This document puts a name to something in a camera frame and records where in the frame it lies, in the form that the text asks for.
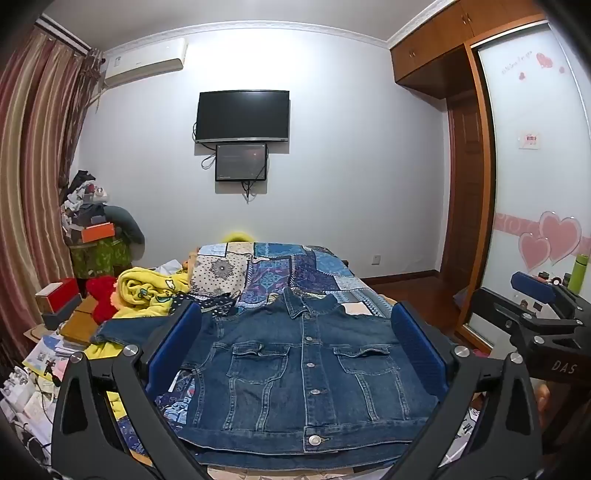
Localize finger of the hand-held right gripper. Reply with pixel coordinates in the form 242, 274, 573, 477
510, 271, 591, 324
470, 287, 583, 360

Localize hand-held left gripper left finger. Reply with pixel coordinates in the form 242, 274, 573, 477
52, 302, 211, 480

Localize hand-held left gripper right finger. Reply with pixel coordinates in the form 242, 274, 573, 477
392, 300, 543, 480

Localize blue denim jacket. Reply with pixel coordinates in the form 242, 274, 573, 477
90, 286, 439, 457

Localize pile of clothes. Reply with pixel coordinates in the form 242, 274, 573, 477
59, 169, 112, 232

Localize person's right hand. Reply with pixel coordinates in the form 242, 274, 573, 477
536, 382, 551, 432

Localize green bottle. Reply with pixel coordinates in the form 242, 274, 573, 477
566, 252, 590, 297

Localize navy polka dot cloth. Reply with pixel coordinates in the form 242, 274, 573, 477
172, 293, 237, 319

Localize yellow cartoon blanket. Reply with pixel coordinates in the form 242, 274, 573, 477
83, 266, 192, 418

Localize red plush toy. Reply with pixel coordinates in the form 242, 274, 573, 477
87, 275, 123, 325

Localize frosted wardrobe door with hearts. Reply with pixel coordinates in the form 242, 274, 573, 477
464, 21, 591, 354

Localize brown wooden box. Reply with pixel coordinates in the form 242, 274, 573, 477
59, 295, 101, 348

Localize brown wooden door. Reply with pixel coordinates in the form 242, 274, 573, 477
444, 96, 485, 298

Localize green patterned cloth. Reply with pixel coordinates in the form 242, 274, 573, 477
69, 235, 133, 281

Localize red box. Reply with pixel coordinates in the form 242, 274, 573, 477
35, 277, 80, 315

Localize blue patchwork bedspread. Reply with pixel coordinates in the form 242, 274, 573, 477
117, 240, 481, 472

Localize orange box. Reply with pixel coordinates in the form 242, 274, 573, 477
80, 221, 115, 243

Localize pile of books and papers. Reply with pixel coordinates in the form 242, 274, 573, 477
0, 330, 86, 464

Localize striped red curtain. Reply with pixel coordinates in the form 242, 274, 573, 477
0, 18, 103, 370

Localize wooden overhead cabinets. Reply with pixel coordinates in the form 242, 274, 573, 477
389, 0, 550, 100

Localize white air conditioner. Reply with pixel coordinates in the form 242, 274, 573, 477
102, 37, 188, 89

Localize small black wall monitor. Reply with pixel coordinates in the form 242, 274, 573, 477
215, 143, 269, 182

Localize black wall television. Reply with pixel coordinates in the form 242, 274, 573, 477
193, 89, 291, 144

